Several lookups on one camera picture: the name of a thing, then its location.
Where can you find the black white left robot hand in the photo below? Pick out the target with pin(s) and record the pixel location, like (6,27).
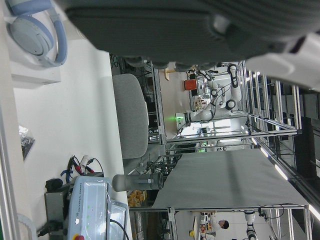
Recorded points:
(162,27)

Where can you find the grey cylindrical robot link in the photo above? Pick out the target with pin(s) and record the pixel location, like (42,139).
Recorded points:
(135,182)

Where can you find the orange box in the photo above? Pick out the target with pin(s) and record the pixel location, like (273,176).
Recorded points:
(190,84)

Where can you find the grey control box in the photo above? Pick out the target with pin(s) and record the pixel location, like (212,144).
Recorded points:
(55,207)

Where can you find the grey office chair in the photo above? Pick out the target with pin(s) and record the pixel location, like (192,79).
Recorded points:
(132,117)

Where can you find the white humanoid robot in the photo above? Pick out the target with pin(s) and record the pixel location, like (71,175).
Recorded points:
(220,112)

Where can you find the light blue headphones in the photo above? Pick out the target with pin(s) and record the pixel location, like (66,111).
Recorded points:
(32,40)

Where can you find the grey fabric screen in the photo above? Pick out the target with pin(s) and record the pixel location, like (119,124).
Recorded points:
(225,180)

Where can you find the bag of black parts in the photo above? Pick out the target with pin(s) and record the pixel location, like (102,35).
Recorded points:
(27,145)

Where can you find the robot teach pendant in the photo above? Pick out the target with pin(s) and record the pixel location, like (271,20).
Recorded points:
(95,210)

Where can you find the person in white coat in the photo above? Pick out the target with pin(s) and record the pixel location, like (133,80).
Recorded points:
(220,225)

